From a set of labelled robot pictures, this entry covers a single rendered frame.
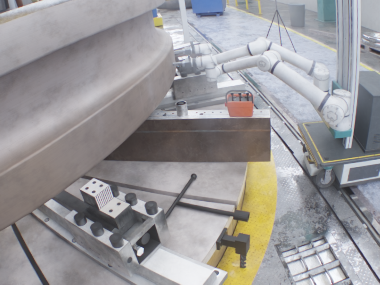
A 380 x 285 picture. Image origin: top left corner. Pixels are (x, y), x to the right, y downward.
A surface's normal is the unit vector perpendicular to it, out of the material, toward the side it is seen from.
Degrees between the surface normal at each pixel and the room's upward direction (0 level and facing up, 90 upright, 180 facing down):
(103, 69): 88
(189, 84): 90
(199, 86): 90
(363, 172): 90
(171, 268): 0
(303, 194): 0
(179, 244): 0
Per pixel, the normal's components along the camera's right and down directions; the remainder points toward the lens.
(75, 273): -0.13, -0.86
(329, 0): 0.15, 0.47
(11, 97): 0.77, 0.23
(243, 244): -0.44, 0.50
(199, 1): -0.19, 0.51
